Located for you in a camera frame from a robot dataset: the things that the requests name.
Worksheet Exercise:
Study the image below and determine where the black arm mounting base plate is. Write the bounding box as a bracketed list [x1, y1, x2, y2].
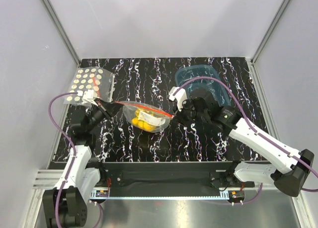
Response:
[90, 159, 276, 188]

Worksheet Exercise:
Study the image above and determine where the clear zip bag orange zipper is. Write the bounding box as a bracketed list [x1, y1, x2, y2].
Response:
[116, 101, 173, 133]

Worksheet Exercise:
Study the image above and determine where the clear bag with round stickers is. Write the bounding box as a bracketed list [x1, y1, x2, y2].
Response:
[64, 67, 115, 106]

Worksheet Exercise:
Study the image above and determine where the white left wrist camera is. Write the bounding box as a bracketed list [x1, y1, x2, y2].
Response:
[74, 89, 98, 107]

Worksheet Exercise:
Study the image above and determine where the aluminium frame rail front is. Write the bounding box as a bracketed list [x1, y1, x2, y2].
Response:
[32, 170, 304, 200]

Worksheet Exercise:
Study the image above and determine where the right aluminium frame post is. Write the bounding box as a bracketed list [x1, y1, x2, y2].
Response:
[251, 0, 298, 65]

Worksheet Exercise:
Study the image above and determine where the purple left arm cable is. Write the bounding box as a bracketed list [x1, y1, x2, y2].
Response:
[48, 91, 104, 228]

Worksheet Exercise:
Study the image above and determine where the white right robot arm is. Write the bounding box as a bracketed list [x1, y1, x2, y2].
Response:
[169, 87, 314, 197]

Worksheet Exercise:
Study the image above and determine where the teal transparent plastic container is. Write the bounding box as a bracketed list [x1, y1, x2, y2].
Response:
[175, 65, 232, 106]

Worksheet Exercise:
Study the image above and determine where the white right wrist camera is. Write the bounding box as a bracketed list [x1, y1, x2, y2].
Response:
[168, 86, 187, 112]

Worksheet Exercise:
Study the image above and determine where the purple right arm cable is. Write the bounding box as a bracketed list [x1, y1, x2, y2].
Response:
[171, 76, 318, 205]

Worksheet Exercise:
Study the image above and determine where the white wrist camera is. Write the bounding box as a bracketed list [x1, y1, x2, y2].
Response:
[168, 86, 187, 112]
[74, 89, 98, 107]

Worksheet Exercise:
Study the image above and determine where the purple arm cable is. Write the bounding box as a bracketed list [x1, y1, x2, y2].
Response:
[171, 76, 318, 205]
[48, 91, 104, 228]

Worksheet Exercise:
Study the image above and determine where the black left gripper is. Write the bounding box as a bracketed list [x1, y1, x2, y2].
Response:
[86, 98, 124, 132]

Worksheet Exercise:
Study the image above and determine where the left aluminium frame post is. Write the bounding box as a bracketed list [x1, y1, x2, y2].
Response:
[40, 0, 81, 66]

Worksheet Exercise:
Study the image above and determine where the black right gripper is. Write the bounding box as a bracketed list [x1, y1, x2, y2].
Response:
[172, 98, 209, 128]

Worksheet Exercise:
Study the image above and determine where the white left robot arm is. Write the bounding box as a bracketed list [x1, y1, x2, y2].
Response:
[42, 99, 122, 228]

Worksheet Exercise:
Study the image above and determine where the aluminium frame post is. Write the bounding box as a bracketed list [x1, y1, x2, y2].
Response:
[40, 0, 81, 66]
[251, 0, 298, 65]

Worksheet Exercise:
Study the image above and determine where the yellow toy banana bunch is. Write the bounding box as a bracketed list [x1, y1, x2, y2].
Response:
[131, 109, 158, 132]

